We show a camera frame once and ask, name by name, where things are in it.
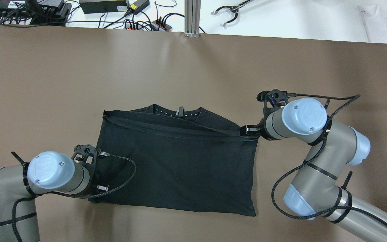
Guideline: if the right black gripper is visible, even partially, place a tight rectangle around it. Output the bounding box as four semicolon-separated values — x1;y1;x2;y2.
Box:
240;89;289;138

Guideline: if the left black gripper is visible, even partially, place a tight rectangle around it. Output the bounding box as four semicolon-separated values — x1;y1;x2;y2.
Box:
71;145;110;196

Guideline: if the black t-shirt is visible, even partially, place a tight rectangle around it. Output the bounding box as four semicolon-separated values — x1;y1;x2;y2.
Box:
91;104;258;216

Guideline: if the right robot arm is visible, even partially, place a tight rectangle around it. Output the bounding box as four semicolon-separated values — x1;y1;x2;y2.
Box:
241;89;387;242

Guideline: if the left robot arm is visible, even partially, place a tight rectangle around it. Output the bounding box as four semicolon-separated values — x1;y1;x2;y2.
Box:
0;145;110;242

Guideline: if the reacher grabber tool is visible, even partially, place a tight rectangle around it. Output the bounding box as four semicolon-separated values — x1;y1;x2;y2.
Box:
211;0;253;27

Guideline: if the red black usb hub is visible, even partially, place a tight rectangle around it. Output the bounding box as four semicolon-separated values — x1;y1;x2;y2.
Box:
122;20;173;32

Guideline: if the black power adapter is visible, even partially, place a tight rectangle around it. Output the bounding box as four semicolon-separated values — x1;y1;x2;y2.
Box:
124;0;149;17

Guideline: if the white folded cloth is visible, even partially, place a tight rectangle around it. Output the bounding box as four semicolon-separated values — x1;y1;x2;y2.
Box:
358;4;387;43

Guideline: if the aluminium frame post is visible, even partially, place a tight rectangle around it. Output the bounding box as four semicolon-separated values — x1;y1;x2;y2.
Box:
184;0;201;37

